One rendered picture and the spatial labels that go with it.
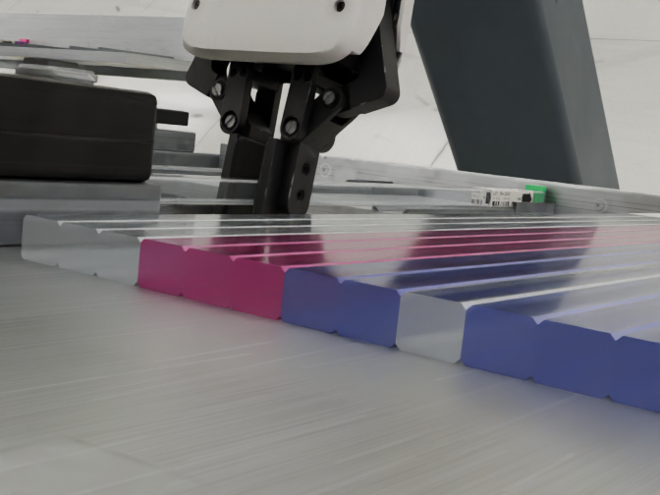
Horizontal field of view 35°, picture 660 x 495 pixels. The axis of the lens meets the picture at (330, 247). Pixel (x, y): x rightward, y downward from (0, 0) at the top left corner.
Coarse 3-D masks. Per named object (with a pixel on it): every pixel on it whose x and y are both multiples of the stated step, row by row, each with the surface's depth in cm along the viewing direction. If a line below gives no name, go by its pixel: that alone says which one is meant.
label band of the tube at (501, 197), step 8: (496, 192) 65; (504, 192) 66; (512, 192) 67; (520, 192) 68; (528, 192) 69; (496, 200) 65; (504, 200) 66; (512, 200) 67; (520, 200) 68; (528, 200) 69
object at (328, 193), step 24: (168, 192) 42; (192, 192) 43; (216, 192) 44; (240, 192) 45; (312, 192) 50; (336, 192) 51; (360, 192) 53; (384, 192) 55; (408, 192) 57; (432, 192) 59; (456, 192) 61; (480, 192) 64
